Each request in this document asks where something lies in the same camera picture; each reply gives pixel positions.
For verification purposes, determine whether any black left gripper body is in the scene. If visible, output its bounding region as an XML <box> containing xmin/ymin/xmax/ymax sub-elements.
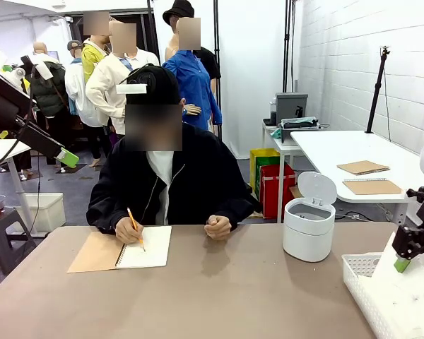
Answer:
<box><xmin>0</xmin><ymin>76</ymin><xmax>38</xmax><ymax>124</ymax></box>

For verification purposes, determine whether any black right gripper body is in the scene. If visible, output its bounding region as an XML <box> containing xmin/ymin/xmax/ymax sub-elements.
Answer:
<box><xmin>391</xmin><ymin>189</ymin><xmax>424</xmax><ymax>261</ymax></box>

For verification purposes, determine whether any white paper sheet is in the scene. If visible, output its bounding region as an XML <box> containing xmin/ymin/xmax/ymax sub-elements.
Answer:
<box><xmin>372</xmin><ymin>231</ymin><xmax>424</xmax><ymax>285</ymax></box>

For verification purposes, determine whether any yellow pencil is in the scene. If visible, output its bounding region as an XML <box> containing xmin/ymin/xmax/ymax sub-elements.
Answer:
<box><xmin>127</xmin><ymin>207</ymin><xmax>147</xmax><ymax>253</ymax></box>

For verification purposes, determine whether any brown-cover spiral notebook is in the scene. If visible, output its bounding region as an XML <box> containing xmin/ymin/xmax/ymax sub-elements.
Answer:
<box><xmin>66</xmin><ymin>225</ymin><xmax>173</xmax><ymax>274</ymax></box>

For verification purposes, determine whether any person's right forearm black sleeve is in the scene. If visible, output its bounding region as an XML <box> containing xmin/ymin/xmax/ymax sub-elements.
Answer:
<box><xmin>86</xmin><ymin>206</ymin><xmax>128</xmax><ymax>236</ymax></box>

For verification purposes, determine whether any person's left forearm black sleeve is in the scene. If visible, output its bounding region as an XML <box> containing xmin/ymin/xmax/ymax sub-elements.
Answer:
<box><xmin>215</xmin><ymin>203</ymin><xmax>254</xmax><ymax>230</ymax></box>

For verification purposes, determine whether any person's right hand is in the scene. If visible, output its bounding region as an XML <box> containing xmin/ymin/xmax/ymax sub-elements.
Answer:
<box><xmin>114</xmin><ymin>215</ymin><xmax>145</xmax><ymax>246</ymax></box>

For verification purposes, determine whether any person's left hand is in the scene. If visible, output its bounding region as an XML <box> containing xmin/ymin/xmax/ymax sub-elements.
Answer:
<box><xmin>204</xmin><ymin>215</ymin><xmax>232</xmax><ymax>242</ymax></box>

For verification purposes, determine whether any mannequin in dark puffer vest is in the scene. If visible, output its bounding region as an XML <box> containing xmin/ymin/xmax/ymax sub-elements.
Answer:
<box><xmin>24</xmin><ymin>42</ymin><xmax>71</xmax><ymax>167</ymax></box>

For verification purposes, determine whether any white perforated plastic basket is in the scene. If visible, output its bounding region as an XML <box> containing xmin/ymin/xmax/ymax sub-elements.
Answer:
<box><xmin>341</xmin><ymin>252</ymin><xmax>424</xmax><ymax>339</ymax></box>

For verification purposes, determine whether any white paper stack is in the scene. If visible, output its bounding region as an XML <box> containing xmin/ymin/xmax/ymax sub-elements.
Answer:
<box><xmin>369</xmin><ymin>278</ymin><xmax>424</xmax><ymax>339</ymax></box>

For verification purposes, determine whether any mannequin in white shirt, grey cap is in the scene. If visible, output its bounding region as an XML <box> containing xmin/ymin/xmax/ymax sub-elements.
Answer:
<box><xmin>64</xmin><ymin>40</ymin><xmax>105</xmax><ymax>169</ymax></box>

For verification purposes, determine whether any white floor crate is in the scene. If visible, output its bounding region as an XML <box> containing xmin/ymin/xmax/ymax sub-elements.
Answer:
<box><xmin>10</xmin><ymin>192</ymin><xmax>67</xmax><ymax>234</ymax></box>

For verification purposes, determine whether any brown closed spiral notebook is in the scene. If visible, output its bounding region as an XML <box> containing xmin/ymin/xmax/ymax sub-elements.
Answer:
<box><xmin>342</xmin><ymin>177</ymin><xmax>404</xmax><ymax>196</ymax></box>

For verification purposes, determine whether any mannequin in cream jacket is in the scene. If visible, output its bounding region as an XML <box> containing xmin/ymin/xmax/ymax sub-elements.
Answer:
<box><xmin>86</xmin><ymin>20</ymin><xmax>162</xmax><ymax>136</ymax></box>

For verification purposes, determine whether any brown cardboard sheet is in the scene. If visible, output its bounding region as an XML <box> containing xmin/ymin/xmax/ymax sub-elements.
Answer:
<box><xmin>336</xmin><ymin>160</ymin><xmax>391</xmax><ymax>177</ymax></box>

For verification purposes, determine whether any mannequin in yellow jacket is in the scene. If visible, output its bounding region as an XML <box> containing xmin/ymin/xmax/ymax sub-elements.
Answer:
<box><xmin>81</xmin><ymin>10</ymin><xmax>111</xmax><ymax>84</ymax></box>

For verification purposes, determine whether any grey plastic stool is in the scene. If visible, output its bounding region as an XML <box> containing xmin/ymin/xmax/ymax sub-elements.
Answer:
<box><xmin>0</xmin><ymin>206</ymin><xmax>37</xmax><ymax>276</ymax></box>

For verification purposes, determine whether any white lidded trash bin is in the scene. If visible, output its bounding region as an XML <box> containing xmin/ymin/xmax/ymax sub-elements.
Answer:
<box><xmin>282</xmin><ymin>171</ymin><xmax>338</xmax><ymax>263</ymax></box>

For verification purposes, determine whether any black baseball cap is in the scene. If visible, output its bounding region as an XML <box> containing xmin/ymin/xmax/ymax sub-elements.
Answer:
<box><xmin>125</xmin><ymin>64</ymin><xmax>181</xmax><ymax>106</ymax></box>

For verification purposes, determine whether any large white rounded table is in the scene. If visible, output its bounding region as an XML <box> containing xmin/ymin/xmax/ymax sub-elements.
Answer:
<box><xmin>290</xmin><ymin>129</ymin><xmax>424</xmax><ymax>227</ymax></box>

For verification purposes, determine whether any red shopping bag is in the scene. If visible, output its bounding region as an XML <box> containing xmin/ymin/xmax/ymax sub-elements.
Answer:
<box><xmin>260</xmin><ymin>164</ymin><xmax>297</xmax><ymax>220</ymax></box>

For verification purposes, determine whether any person's black zip jacket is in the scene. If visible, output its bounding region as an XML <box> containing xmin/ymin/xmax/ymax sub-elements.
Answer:
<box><xmin>86</xmin><ymin>123</ymin><xmax>254</xmax><ymax>236</ymax></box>

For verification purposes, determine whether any mannequin in black shirt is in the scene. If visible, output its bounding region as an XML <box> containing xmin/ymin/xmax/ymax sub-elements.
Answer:
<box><xmin>164</xmin><ymin>13</ymin><xmax>222</xmax><ymax>100</ymax></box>

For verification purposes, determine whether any mannequin in blue shirt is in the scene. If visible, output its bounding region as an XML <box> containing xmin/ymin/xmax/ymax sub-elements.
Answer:
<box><xmin>161</xmin><ymin>17</ymin><xmax>223</xmax><ymax>137</ymax></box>

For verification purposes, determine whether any small white side table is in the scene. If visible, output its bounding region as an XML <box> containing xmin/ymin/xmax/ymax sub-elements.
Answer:
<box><xmin>261</xmin><ymin>119</ymin><xmax>305</xmax><ymax>224</ymax></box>

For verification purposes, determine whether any grey tray with teal items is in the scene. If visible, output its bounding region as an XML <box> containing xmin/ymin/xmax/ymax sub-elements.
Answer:
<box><xmin>280</xmin><ymin>117</ymin><xmax>321</xmax><ymax>144</ymax></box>

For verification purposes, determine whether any yellow shopping bag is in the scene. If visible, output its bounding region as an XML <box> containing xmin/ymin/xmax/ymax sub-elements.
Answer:
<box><xmin>249</xmin><ymin>148</ymin><xmax>282</xmax><ymax>198</ymax></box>

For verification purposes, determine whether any black bucket hat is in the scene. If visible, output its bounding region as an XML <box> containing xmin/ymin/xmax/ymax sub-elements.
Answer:
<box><xmin>162</xmin><ymin>0</ymin><xmax>195</xmax><ymax>26</ymax></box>

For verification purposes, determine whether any grey box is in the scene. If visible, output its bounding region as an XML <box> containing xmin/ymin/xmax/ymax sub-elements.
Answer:
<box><xmin>275</xmin><ymin>92</ymin><xmax>309</xmax><ymax>124</ymax></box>

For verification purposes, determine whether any black light stand pole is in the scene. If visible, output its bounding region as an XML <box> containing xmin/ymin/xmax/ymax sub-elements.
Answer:
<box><xmin>213</xmin><ymin>0</ymin><xmax>224</xmax><ymax>142</ymax></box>
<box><xmin>281</xmin><ymin>0</ymin><xmax>298</xmax><ymax>93</ymax></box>

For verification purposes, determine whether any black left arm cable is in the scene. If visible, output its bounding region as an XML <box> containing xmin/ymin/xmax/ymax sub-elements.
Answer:
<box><xmin>0</xmin><ymin>65</ymin><xmax>42</xmax><ymax>234</ymax></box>

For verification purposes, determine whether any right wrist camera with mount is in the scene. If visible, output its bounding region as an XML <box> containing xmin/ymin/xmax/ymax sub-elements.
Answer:
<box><xmin>406</xmin><ymin>186</ymin><xmax>424</xmax><ymax>203</ymax></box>

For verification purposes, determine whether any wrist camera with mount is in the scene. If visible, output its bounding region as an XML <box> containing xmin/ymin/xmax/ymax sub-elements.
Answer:
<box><xmin>406</xmin><ymin>186</ymin><xmax>424</xmax><ymax>203</ymax></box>
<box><xmin>20</xmin><ymin>54</ymin><xmax>54</xmax><ymax>81</ymax></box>

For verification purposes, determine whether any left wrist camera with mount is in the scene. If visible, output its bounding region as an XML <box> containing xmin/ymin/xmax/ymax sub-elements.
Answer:
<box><xmin>20</xmin><ymin>54</ymin><xmax>54</xmax><ymax>81</ymax></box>

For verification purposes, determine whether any white head-mounted camera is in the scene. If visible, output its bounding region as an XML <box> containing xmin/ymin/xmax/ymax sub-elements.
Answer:
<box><xmin>115</xmin><ymin>83</ymin><xmax>148</xmax><ymax>95</ymax></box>

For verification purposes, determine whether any tall black camera tripod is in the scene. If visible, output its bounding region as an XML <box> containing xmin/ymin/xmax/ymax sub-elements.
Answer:
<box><xmin>365</xmin><ymin>44</ymin><xmax>392</xmax><ymax>134</ymax></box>

